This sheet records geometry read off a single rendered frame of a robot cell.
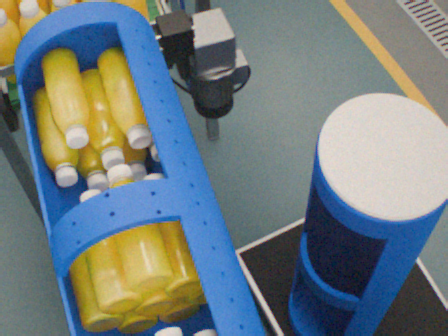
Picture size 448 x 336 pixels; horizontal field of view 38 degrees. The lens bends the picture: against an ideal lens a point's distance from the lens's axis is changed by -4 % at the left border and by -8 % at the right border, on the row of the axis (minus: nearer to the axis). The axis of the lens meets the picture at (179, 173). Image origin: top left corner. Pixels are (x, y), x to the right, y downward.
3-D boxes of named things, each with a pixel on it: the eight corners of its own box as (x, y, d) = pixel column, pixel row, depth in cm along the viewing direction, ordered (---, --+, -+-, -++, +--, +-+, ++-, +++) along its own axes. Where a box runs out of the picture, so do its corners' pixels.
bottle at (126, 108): (124, 40, 126) (149, 116, 116) (138, 60, 132) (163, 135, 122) (90, 56, 127) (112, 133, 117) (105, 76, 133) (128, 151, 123)
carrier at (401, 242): (314, 252, 208) (270, 329, 197) (350, 74, 133) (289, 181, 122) (394, 291, 199) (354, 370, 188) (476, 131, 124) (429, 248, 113)
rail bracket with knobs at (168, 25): (159, 69, 154) (154, 39, 145) (150, 47, 157) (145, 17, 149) (200, 57, 155) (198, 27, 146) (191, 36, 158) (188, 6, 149)
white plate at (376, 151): (352, 72, 132) (351, 76, 133) (293, 177, 121) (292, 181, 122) (476, 128, 123) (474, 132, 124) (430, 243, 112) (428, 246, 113)
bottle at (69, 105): (52, 43, 126) (69, 118, 116) (83, 52, 130) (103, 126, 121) (34, 67, 130) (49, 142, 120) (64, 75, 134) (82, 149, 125)
